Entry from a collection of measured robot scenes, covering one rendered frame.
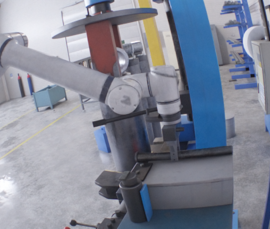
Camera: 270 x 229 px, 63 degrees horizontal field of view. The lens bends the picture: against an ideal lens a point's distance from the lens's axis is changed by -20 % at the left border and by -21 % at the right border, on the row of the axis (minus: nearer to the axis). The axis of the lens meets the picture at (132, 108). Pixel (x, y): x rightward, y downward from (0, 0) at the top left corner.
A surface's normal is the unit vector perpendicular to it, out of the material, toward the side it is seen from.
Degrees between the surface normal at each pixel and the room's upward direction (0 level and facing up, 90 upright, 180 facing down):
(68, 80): 96
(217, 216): 0
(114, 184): 0
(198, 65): 90
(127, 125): 90
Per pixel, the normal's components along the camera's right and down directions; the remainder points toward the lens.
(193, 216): -0.20, -0.95
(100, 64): -0.04, 0.26
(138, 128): 0.63, 0.07
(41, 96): -0.26, 0.29
